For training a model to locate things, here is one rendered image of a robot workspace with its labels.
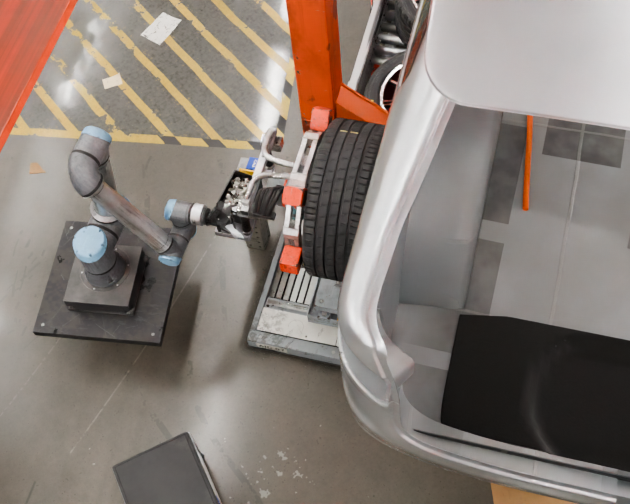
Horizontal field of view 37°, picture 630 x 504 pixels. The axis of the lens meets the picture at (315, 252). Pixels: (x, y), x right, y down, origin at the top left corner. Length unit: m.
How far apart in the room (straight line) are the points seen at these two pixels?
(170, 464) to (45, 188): 1.89
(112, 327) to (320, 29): 1.64
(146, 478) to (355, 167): 1.54
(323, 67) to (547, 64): 2.39
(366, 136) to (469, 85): 2.04
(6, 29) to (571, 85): 0.93
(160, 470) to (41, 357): 1.04
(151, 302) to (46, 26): 2.88
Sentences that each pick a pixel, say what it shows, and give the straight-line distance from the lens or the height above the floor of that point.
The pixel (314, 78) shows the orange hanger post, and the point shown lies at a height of 1.03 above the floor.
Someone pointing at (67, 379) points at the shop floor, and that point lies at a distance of 4.69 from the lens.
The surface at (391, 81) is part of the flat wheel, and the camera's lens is 4.74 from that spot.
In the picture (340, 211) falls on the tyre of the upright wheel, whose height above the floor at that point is 1.10.
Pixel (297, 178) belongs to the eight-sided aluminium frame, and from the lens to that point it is 3.64.
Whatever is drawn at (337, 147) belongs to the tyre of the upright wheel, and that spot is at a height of 1.18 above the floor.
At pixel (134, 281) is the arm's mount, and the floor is 0.39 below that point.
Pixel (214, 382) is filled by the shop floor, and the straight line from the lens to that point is 4.51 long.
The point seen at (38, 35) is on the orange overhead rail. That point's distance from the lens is 1.63.
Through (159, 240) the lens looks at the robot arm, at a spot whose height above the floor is 0.81.
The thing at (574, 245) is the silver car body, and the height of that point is 1.01.
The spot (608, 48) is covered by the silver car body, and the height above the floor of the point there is 2.89.
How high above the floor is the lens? 4.11
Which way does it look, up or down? 60 degrees down
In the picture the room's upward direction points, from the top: 8 degrees counter-clockwise
